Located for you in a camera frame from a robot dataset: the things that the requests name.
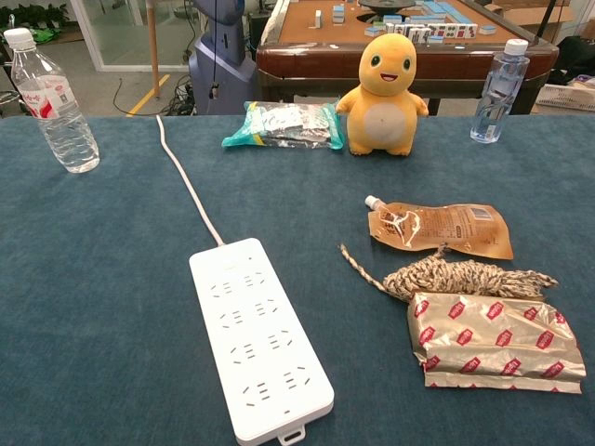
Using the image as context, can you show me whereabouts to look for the green potted plants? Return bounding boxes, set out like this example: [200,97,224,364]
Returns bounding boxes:
[0,3,71,44]

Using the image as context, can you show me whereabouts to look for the brown spouted drink pouch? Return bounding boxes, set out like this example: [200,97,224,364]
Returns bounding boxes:
[364,194,515,261]

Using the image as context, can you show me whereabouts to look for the wooden pole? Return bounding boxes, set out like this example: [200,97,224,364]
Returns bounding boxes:
[145,0,162,99]

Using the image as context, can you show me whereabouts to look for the row of mahjong tiles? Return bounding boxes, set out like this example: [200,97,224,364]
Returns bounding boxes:
[364,20,479,46]

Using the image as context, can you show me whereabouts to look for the clear bottle red label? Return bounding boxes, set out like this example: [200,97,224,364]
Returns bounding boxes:
[3,27,101,175]

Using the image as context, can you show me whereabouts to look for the clear bottle blue tint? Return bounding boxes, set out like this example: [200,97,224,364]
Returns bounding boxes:
[469,38,531,145]

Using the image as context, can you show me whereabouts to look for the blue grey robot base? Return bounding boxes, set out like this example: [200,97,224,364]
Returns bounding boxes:
[187,0,258,116]

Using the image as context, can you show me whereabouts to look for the teal wet wipes pack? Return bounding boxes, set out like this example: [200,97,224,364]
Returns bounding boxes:
[221,100,345,151]

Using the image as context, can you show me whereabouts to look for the hanging black cable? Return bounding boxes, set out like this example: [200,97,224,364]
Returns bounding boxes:
[208,0,220,99]

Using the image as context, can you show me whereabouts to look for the white power cord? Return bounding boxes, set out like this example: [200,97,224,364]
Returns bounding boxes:
[155,114,226,247]

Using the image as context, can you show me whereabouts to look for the white plastic basket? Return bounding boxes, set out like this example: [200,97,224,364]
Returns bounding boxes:
[535,83,595,112]

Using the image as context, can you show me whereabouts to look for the yellow plush dinosaur toy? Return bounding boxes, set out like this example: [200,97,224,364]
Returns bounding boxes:
[335,33,430,157]

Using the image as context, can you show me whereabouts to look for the white power strip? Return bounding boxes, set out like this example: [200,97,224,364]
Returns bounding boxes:
[188,237,336,446]

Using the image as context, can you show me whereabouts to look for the brown mahjong table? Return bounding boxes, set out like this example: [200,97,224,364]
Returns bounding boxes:
[255,0,560,116]

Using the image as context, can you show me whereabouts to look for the brown white twisted rope bundle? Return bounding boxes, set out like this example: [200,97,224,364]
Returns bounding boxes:
[339,243,560,302]

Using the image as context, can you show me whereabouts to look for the gold bag red logos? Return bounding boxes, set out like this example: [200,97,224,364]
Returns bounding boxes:
[406,292,587,395]

